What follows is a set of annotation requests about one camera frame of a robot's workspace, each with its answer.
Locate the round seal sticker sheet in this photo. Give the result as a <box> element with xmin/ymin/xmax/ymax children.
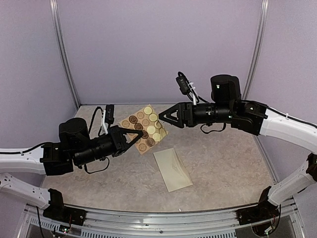
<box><xmin>119</xmin><ymin>105</ymin><xmax>168</xmax><ymax>155</ymax></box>

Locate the left aluminium corner post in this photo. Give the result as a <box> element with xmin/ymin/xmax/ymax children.
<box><xmin>49</xmin><ymin>0</ymin><xmax>81</xmax><ymax>109</ymax></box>

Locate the front aluminium rail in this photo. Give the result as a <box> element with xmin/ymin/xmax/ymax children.
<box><xmin>16</xmin><ymin>199</ymin><xmax>306</xmax><ymax>238</ymax></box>

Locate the right aluminium corner post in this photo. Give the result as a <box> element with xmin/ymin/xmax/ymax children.
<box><xmin>242</xmin><ymin>0</ymin><xmax>269</xmax><ymax>100</ymax></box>

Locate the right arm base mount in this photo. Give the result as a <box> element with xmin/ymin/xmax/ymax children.
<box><xmin>236</xmin><ymin>186</ymin><xmax>280</xmax><ymax>225</ymax></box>

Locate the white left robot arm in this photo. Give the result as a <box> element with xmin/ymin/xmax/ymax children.
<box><xmin>0</xmin><ymin>118</ymin><xmax>143</xmax><ymax>221</ymax></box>

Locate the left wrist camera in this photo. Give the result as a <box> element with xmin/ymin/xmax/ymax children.
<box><xmin>101</xmin><ymin>104</ymin><xmax>114</xmax><ymax>134</ymax></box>

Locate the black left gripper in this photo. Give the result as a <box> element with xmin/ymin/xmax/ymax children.
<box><xmin>74</xmin><ymin>125</ymin><xmax>144</xmax><ymax>167</ymax></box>

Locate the cream paper envelope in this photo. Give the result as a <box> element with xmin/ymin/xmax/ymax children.
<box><xmin>154</xmin><ymin>148</ymin><xmax>193</xmax><ymax>192</ymax></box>

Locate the aluminium corner post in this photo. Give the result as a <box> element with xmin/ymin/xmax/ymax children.
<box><xmin>242</xmin><ymin>0</ymin><xmax>269</xmax><ymax>100</ymax></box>
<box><xmin>49</xmin><ymin>0</ymin><xmax>81</xmax><ymax>109</ymax></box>

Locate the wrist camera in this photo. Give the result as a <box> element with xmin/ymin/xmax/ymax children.
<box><xmin>176</xmin><ymin>71</ymin><xmax>200</xmax><ymax>105</ymax></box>
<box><xmin>101</xmin><ymin>104</ymin><xmax>114</xmax><ymax>134</ymax></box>

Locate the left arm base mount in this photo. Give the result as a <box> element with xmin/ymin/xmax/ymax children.
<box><xmin>43</xmin><ymin>188</ymin><xmax>87</xmax><ymax>226</ymax></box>

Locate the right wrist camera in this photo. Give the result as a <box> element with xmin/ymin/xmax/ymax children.
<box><xmin>176</xmin><ymin>71</ymin><xmax>200</xmax><ymax>105</ymax></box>

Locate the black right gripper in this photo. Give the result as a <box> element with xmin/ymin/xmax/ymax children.
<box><xmin>158</xmin><ymin>101</ymin><xmax>234</xmax><ymax>128</ymax></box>

